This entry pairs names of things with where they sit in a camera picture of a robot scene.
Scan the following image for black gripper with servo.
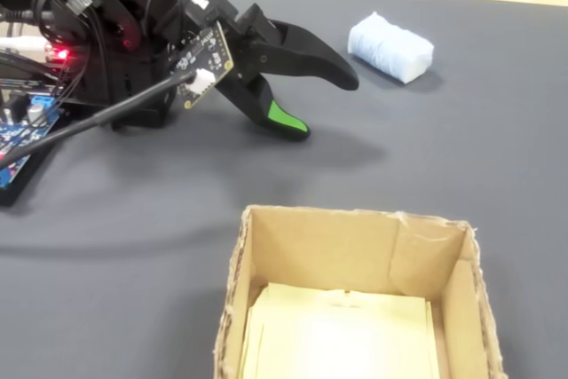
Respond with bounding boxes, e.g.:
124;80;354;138
182;0;360;143

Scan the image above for black barrel power plug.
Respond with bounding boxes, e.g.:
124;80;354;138
0;6;54;28

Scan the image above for pale yellow paper sheets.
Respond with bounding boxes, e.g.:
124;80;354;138
241;281;440;379

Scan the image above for white plug with cable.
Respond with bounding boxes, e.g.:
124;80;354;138
0;36;51;54

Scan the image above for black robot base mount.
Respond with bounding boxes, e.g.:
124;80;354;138
66;41;178;131

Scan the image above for black camera circuit board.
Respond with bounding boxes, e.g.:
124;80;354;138
170;22;236;111

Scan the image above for dark grey textured mat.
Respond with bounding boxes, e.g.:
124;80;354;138
0;0;568;379

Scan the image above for thin black servo cable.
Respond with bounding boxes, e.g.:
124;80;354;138
144;0;190;50

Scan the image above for blue circuit board base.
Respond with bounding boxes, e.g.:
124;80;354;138
0;106;72;209

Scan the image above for light blue foam block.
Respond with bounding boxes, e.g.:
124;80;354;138
347;10;435;85

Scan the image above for black USB plug silver tip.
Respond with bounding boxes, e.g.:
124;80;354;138
30;0;102;21

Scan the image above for blue controller circuit board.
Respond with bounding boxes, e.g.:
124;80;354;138
0;93;63;189

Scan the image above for open brown cardboard box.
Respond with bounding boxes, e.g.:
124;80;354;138
211;204;509;379

